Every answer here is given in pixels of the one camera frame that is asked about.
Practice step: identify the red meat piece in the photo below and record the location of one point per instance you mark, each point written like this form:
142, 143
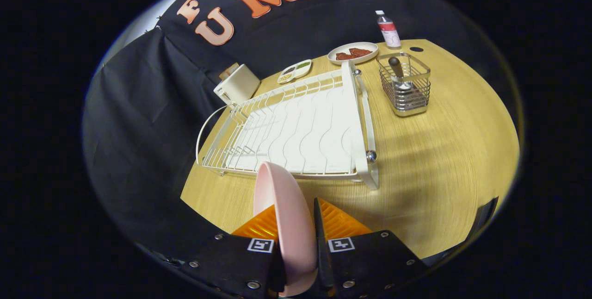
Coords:
360, 52
344, 56

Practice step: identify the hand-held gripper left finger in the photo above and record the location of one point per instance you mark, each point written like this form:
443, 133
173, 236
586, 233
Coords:
236, 262

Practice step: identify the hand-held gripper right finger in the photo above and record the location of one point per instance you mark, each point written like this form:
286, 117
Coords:
322, 252

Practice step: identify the black backdrop cloth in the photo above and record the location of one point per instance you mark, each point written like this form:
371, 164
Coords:
138, 118

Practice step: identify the pink plate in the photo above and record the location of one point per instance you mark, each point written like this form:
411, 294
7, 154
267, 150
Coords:
289, 225

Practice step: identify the green beans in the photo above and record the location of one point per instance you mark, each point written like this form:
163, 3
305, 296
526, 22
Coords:
303, 64

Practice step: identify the yellow beans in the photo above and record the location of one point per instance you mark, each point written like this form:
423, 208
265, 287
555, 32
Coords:
285, 77

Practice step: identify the dark brown beans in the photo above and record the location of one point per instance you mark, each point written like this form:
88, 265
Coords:
290, 70

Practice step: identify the white toaster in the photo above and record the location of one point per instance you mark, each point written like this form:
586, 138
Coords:
238, 86

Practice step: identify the red label plastic bottle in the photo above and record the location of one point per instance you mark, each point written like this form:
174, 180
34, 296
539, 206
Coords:
390, 33

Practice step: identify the brown toast slice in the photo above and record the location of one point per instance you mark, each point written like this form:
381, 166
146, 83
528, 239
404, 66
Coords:
225, 75
233, 68

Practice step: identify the white divided dish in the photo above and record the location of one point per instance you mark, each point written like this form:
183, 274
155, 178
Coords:
298, 71

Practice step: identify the white plate with meat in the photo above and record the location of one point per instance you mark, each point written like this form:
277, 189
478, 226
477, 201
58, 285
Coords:
373, 48

